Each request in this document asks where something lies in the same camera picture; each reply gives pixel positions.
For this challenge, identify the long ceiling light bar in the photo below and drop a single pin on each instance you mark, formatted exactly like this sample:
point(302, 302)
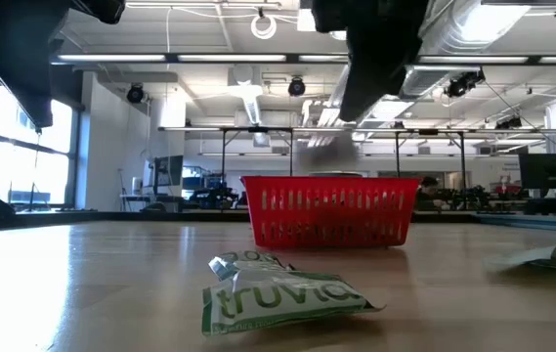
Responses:
point(231, 57)

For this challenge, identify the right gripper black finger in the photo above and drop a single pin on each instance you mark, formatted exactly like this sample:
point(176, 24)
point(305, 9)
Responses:
point(368, 93)

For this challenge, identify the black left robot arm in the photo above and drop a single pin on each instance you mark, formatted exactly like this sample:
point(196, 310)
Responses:
point(9, 58)

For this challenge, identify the black computer monitor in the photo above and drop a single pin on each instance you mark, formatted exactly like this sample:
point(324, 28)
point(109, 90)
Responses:
point(548, 171)
point(169, 168)

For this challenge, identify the white green sweetener packet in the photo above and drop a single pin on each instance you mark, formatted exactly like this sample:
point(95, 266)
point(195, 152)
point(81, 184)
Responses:
point(253, 261)
point(536, 256)

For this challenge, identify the black metal gantry frame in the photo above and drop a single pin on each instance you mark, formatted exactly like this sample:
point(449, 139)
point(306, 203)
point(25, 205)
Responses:
point(429, 131)
point(257, 129)

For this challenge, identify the white green Truvia packet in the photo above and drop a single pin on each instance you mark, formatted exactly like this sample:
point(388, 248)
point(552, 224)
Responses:
point(282, 303)

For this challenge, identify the black round ceiling camera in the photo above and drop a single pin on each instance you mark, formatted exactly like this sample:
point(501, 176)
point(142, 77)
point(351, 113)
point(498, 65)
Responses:
point(296, 86)
point(135, 93)

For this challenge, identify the dark machine with blue parts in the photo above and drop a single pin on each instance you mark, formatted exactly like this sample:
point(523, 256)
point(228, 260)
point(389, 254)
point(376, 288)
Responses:
point(211, 195)

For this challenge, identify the red plastic slotted basket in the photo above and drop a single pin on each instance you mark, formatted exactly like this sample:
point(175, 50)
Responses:
point(329, 210)

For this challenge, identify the person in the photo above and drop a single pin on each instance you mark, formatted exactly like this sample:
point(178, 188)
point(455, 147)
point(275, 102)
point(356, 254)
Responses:
point(428, 190)

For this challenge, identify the large bright window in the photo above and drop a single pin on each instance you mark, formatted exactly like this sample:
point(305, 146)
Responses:
point(28, 171)

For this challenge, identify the distant black robot rig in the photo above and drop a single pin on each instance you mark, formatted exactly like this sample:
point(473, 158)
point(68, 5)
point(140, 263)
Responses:
point(473, 195)

